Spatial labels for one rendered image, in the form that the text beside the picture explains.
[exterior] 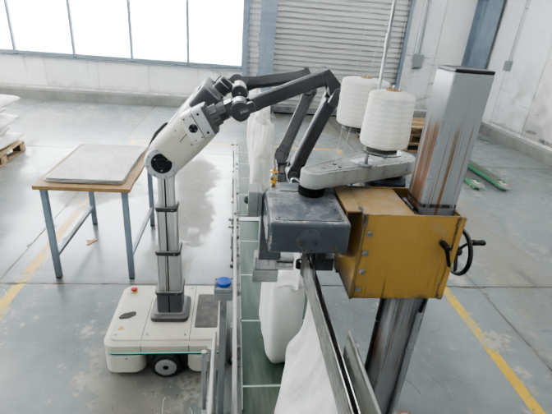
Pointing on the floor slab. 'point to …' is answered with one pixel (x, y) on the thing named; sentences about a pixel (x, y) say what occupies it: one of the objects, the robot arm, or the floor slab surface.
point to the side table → (95, 210)
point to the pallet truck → (485, 177)
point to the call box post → (222, 355)
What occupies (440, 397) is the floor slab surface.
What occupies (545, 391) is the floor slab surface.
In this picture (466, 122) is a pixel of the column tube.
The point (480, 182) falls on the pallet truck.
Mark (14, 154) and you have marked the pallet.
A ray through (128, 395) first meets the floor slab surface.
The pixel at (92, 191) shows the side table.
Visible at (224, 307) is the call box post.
